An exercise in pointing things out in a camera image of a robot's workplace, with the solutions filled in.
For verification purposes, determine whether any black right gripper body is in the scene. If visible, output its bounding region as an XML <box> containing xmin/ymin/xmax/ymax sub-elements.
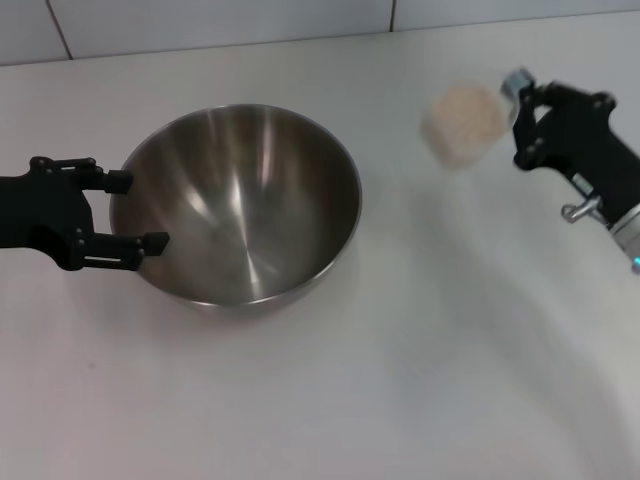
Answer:
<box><xmin>513</xmin><ymin>92</ymin><xmax>640</xmax><ymax>229</ymax></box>

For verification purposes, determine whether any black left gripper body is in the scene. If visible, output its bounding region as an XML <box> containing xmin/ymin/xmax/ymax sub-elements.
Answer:
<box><xmin>0</xmin><ymin>157</ymin><xmax>96</xmax><ymax>272</ymax></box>

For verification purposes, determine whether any plastic cup of grains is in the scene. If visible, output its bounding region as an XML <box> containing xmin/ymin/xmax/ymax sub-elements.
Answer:
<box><xmin>429</xmin><ymin>83</ymin><xmax>506</xmax><ymax>169</ymax></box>

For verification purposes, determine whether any large stainless steel bowl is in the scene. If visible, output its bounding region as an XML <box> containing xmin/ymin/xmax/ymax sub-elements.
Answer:
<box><xmin>108</xmin><ymin>103</ymin><xmax>363</xmax><ymax>317</ymax></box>

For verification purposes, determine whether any right wrist connector cable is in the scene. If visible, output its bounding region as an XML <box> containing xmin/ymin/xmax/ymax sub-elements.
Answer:
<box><xmin>560</xmin><ymin>196</ymin><xmax>604</xmax><ymax>224</ymax></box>

